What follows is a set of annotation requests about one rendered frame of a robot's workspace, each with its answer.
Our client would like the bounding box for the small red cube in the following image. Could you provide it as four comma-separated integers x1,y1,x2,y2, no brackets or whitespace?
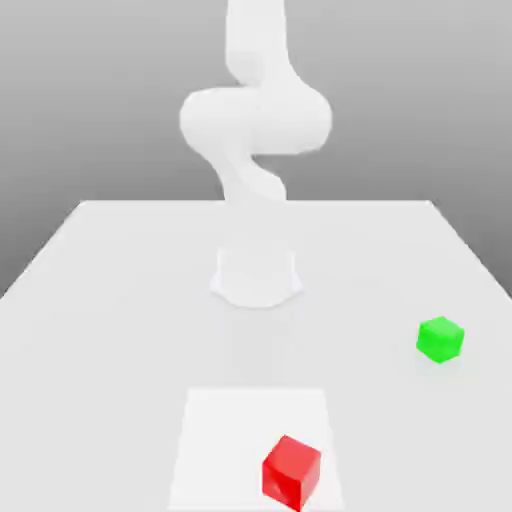
261,434,323,512

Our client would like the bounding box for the small green cube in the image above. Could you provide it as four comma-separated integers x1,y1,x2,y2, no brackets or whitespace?
415,315,466,365

